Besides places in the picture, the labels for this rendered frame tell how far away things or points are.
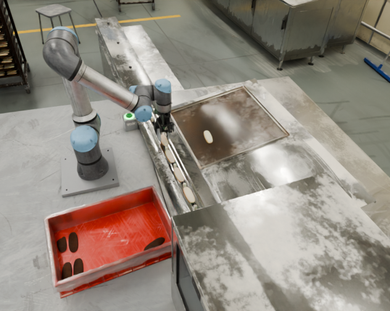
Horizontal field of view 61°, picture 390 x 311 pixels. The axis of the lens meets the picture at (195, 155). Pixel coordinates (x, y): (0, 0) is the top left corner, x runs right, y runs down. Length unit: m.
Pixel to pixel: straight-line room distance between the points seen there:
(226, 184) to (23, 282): 0.91
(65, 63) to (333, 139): 1.49
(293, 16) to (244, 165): 2.81
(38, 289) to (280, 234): 0.92
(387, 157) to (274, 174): 2.10
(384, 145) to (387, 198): 1.85
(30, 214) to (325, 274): 1.24
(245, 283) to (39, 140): 1.50
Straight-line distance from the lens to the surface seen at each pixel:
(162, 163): 1.69
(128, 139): 1.92
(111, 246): 1.46
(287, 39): 4.30
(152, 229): 1.49
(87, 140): 1.56
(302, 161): 1.67
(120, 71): 2.36
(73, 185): 1.69
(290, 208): 0.99
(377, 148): 3.63
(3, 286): 1.50
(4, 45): 3.95
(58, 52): 1.38
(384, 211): 1.82
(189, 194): 1.56
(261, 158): 1.66
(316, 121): 2.21
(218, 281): 0.83
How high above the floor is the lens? 2.04
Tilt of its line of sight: 43 degrees down
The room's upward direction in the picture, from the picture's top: 3 degrees clockwise
